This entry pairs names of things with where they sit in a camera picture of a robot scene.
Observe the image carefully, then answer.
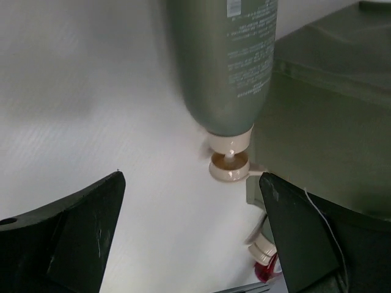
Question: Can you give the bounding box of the green bottle beige cap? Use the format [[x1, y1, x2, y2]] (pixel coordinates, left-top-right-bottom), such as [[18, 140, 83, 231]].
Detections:
[[244, 212, 277, 266]]

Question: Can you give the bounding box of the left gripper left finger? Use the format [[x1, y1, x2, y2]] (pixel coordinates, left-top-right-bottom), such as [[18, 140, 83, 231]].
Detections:
[[1, 171, 125, 292]]

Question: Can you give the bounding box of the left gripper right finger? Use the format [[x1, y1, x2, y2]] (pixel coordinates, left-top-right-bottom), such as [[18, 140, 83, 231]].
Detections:
[[259, 173, 390, 292]]

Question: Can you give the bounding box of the green pump bottle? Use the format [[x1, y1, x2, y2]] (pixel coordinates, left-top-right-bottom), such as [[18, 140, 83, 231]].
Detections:
[[167, 0, 278, 182]]

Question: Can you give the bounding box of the red bottle on right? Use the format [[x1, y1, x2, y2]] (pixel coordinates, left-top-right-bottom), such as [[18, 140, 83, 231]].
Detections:
[[254, 254, 282, 283]]

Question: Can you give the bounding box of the green canvas bag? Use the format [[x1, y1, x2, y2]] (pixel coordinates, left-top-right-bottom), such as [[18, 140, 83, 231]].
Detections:
[[250, 1, 390, 219]]

